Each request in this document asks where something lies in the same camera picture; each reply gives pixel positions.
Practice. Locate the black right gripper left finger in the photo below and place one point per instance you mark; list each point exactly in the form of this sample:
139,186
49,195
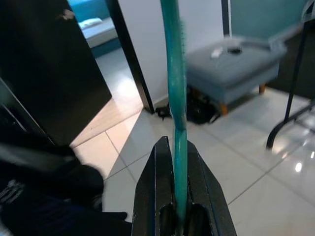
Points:
152,186

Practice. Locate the black floor bag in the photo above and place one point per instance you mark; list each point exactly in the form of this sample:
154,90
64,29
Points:
199,113

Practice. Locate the teal plastic hanger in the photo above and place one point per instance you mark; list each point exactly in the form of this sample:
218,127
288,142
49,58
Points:
177,73

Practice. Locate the black door frame post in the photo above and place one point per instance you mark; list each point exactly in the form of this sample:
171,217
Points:
133,61

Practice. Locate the black printed T-shirt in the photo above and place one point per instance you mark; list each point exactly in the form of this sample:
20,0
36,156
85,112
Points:
49,196

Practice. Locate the black open door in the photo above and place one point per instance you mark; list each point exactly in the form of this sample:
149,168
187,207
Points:
49,61

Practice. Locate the bed with teal base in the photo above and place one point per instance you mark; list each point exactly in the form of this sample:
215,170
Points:
98,32

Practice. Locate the black metal clothes rack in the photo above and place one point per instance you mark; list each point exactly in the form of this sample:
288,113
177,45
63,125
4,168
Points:
295,81

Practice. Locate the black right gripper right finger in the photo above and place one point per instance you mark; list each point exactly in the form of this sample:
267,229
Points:
204,186

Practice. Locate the grey padded ottoman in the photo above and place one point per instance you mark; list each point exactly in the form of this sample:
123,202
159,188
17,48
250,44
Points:
233,73

